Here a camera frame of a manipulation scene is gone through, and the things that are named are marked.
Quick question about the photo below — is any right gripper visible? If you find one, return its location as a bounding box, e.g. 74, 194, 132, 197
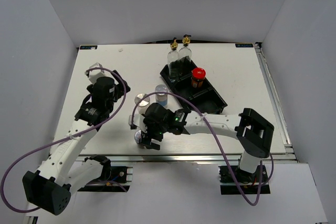
139, 115, 168, 151

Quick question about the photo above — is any silver-lid dark spice jar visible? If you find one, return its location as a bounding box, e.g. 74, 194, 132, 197
134, 130, 146, 149

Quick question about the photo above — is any silver-lid white powder jar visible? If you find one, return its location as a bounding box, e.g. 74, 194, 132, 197
134, 93, 151, 108

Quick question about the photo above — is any blue-label spice shaker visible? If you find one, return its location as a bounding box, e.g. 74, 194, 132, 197
155, 84, 168, 108

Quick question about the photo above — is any clear glass oil bottle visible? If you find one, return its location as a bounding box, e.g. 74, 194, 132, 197
167, 37, 180, 82

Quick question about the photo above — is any red-lid brown sauce jar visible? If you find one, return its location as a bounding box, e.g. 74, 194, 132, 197
191, 67, 206, 88

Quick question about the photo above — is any dark sauce glass bottle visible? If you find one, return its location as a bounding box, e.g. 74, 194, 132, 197
179, 34, 192, 76

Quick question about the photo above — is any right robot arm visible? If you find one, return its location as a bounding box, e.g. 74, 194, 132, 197
130, 103, 274, 182

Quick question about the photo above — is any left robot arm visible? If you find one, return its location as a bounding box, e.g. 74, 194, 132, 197
23, 70, 130, 216

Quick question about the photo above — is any left blue table sticker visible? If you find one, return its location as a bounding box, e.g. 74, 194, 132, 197
79, 45, 98, 50

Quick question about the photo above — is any black three-compartment tray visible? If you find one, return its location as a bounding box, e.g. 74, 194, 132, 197
160, 61, 228, 114

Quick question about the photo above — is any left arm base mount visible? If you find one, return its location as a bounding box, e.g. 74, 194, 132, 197
78, 155, 132, 193

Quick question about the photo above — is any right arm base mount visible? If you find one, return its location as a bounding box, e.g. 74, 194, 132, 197
218, 165, 271, 195

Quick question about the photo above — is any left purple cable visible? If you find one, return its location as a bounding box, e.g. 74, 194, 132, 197
0, 68, 127, 213

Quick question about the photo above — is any aluminium table side rail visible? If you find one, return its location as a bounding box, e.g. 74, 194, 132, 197
254, 42, 298, 163

